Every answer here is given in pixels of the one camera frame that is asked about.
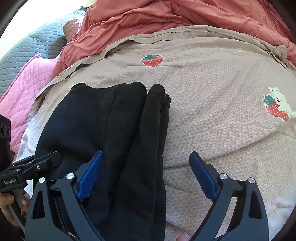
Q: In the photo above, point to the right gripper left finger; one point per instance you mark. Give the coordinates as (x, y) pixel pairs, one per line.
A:
(44, 220)

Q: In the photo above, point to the right hand thumb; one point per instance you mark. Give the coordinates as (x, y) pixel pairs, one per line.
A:
(183, 237)

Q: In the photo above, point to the beige strawberry bear quilt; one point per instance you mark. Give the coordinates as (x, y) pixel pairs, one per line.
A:
(220, 82)

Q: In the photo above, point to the left hand red nails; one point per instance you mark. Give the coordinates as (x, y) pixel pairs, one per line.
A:
(12, 209)

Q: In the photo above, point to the grey quilted pillow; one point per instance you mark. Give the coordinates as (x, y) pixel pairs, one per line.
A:
(48, 40)

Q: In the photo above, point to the pink quilted blanket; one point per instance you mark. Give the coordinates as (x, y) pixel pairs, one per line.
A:
(18, 98)

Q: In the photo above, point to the black pants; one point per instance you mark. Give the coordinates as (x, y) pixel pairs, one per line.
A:
(129, 202)

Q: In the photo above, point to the coral red blanket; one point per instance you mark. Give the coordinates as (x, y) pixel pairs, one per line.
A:
(108, 21)

